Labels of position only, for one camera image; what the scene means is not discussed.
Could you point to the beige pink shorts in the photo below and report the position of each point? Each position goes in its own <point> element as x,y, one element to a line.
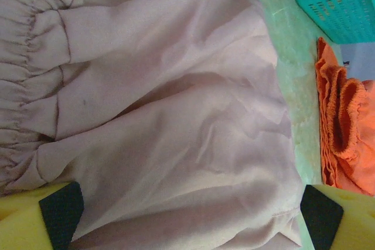
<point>175,100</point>

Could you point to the teal plastic basket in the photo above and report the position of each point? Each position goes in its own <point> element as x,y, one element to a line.
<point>340,10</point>

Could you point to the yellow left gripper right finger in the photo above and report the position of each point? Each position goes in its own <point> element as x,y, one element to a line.
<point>345,220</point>

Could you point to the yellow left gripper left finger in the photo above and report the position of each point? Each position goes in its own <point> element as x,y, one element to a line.
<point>23,217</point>

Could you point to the bright red-orange shorts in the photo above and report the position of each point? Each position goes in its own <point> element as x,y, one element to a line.
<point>345,133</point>

